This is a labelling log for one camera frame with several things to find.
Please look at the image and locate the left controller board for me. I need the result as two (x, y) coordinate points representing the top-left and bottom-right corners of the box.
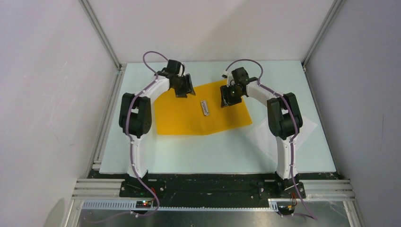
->
(135, 200), (153, 209)

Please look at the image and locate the right aluminium corner post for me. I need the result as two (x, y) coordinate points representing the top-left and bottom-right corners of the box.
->
(302, 0), (346, 70)

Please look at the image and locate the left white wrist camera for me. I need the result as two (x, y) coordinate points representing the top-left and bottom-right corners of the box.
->
(179, 62), (185, 76)

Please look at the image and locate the orange file folder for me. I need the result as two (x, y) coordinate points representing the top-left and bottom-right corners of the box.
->
(153, 80), (252, 135)

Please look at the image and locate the aluminium corner post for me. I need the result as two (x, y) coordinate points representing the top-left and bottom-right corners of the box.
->
(302, 0), (346, 70)
(79, 0), (122, 70)

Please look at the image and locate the white paper sheet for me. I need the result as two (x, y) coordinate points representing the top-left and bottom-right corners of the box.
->
(247, 117), (317, 160)

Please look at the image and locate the controller board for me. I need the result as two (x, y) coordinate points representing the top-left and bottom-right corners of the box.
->
(135, 200), (153, 209)
(278, 205), (295, 216)

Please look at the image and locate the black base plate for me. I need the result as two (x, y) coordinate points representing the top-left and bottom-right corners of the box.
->
(75, 171), (341, 209)

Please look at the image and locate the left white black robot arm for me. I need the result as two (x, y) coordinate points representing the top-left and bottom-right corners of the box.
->
(119, 60), (196, 197)

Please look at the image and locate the aluminium frame rail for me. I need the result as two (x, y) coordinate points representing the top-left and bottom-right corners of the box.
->
(62, 179), (366, 227)

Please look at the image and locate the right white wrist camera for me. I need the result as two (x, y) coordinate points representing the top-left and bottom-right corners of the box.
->
(222, 71), (234, 87)

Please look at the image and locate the right controller board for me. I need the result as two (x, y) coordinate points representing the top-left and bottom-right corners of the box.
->
(278, 205), (295, 216)

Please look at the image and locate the metal folder clip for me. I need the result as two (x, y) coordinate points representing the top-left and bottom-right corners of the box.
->
(200, 100), (209, 116)

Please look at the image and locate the left aluminium corner post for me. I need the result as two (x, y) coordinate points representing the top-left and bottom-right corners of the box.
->
(79, 0), (122, 70)

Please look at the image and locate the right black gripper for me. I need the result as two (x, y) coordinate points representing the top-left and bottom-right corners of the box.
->
(220, 83), (244, 108)

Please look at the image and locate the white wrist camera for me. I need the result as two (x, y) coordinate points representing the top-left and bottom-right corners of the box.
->
(222, 71), (234, 87)
(179, 62), (185, 76)

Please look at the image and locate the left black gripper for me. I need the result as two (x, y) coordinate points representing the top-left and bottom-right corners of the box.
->
(172, 74), (196, 98)

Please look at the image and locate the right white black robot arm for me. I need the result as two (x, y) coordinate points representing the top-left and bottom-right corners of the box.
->
(220, 67), (303, 198)

